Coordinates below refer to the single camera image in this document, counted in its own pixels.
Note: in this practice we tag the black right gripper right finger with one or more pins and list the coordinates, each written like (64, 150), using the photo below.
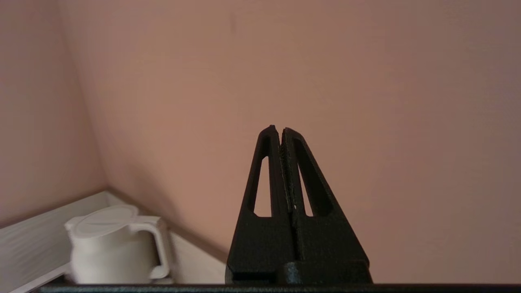
(325, 248)

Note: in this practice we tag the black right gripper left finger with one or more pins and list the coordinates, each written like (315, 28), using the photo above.
(260, 252)

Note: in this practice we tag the white electric kettle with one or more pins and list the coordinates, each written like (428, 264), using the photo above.
(106, 252)

